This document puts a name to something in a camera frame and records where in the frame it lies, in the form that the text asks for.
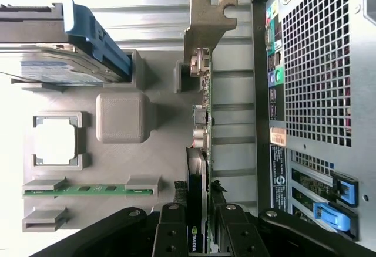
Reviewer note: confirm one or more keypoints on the blue card retention clip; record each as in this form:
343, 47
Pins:
332, 216
348, 192

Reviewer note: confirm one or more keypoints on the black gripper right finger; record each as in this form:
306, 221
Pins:
235, 233

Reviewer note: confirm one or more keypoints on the grey printed parts rack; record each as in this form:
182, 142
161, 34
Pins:
123, 119

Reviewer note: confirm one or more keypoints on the hard disk with blue caddy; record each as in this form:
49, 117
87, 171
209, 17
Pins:
35, 34

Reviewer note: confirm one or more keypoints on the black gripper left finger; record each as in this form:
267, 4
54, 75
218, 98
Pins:
171, 233

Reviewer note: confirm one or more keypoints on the open black PC case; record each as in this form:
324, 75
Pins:
317, 63

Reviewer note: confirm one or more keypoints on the green RAM stick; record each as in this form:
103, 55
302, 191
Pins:
88, 189

